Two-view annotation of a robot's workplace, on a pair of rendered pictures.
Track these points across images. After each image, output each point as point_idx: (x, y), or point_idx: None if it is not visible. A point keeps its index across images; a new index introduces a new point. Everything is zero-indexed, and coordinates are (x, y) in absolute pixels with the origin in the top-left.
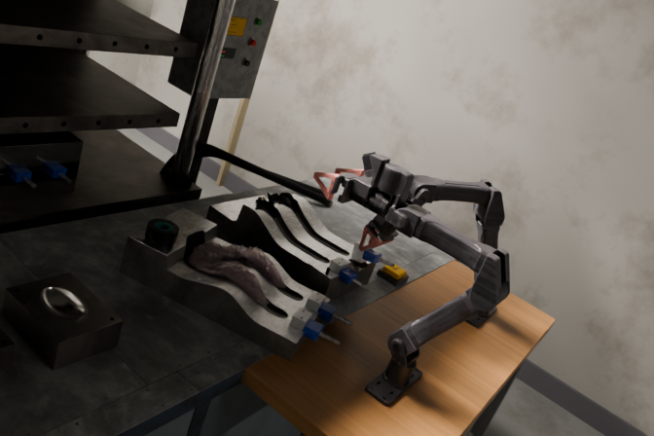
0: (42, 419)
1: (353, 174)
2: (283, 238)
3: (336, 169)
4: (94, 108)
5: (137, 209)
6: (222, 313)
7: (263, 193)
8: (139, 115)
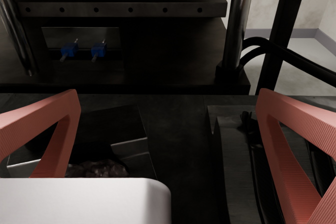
0: None
1: (133, 220)
2: (248, 195)
3: (260, 95)
4: None
5: (148, 94)
6: None
7: (328, 102)
8: (175, 3)
